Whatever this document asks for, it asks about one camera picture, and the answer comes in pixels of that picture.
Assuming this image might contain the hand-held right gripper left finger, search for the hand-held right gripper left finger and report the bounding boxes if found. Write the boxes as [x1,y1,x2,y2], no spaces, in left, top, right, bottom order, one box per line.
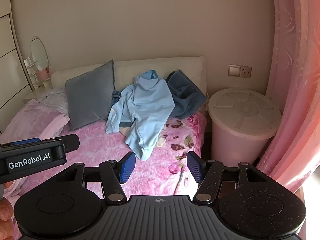
[54,151,136,204]

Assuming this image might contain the striped pillow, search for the striped pillow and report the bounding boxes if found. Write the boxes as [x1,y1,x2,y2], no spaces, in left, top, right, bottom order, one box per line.
[37,88,71,117]

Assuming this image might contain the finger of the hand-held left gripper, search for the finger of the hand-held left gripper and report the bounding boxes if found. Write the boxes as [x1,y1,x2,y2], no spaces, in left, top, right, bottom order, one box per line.
[40,134,81,153]
[11,137,41,145]

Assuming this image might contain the oval vanity mirror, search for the oval vanity mirror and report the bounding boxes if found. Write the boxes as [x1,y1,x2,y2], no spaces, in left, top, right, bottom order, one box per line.
[30,36,50,68]

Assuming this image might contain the thin metal rod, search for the thin metal rod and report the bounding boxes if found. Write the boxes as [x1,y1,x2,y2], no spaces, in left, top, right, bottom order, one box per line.
[174,170,185,196]

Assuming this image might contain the wall power socket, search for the wall power socket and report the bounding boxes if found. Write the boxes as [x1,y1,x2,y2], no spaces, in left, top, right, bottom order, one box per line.
[240,65,252,78]

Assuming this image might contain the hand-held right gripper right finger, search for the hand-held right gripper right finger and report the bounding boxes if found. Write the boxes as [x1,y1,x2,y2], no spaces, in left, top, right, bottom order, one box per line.
[187,151,270,204]

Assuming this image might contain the white padded headboard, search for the white padded headboard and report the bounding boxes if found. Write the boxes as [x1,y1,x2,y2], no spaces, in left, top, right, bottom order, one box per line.
[51,56,208,98]

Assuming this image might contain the pink floral blanket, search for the pink floral blanket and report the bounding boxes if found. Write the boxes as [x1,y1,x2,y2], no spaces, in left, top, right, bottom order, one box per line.
[0,111,208,240]

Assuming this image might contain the pink bucket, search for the pink bucket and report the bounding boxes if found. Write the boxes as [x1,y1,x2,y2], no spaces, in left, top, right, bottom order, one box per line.
[209,119,276,166]

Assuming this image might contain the light blue sweater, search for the light blue sweater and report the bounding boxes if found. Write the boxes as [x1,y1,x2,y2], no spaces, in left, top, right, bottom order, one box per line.
[105,70,175,162]

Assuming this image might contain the wall light switch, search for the wall light switch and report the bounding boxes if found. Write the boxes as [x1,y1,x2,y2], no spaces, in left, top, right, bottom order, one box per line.
[228,64,242,77]

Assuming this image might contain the pink curtain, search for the pink curtain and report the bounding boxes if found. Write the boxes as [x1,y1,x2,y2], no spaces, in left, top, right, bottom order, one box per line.
[255,0,320,240]

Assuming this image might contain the white bucket lid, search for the white bucket lid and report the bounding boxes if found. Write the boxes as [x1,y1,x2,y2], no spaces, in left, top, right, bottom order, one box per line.
[207,87,282,137]

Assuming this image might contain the cream garment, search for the cream garment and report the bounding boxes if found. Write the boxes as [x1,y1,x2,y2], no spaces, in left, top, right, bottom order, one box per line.
[118,125,167,148]

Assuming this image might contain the person's left hand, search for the person's left hand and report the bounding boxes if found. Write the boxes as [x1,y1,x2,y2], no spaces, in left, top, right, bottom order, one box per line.
[0,180,13,222]

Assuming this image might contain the blue denim jeans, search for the blue denim jeans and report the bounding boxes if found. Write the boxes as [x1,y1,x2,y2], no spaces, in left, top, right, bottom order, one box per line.
[111,69,207,118]

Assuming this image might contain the pink plush pillow towel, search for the pink plush pillow towel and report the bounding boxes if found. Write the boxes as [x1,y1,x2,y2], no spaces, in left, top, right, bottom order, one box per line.
[0,99,71,153]

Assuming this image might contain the grey pillow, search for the grey pillow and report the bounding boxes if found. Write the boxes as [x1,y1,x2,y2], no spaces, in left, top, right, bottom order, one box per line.
[65,59,116,131]

